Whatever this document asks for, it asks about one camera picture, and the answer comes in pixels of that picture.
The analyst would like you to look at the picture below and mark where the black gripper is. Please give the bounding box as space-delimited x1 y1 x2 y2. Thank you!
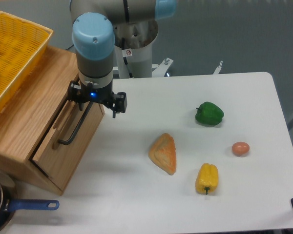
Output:
67 80 127 118

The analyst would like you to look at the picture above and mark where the wooden top drawer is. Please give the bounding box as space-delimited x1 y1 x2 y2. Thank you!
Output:
31 99 105 194

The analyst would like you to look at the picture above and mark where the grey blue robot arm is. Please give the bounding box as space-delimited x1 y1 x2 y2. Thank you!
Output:
67 0 177 114

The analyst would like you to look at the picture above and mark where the wooden drawer cabinet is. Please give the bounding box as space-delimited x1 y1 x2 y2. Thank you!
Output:
0 45 93 196

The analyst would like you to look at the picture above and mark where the orange toy bread wedge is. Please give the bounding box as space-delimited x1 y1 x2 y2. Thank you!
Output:
148 133 177 176

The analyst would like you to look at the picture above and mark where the yellow plastic basket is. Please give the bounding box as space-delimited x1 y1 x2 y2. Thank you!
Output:
0 10 53 112

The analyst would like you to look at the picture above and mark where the green toy bell pepper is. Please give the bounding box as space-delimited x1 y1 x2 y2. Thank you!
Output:
195 102 224 126

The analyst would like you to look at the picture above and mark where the yellow toy bell pepper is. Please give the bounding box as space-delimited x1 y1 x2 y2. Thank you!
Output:
195 163 219 195

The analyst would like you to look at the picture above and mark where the brown toy egg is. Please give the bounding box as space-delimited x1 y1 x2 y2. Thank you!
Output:
231 141 250 156

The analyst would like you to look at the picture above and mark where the blue handled frying pan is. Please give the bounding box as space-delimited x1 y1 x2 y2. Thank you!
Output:
0 174 60 231

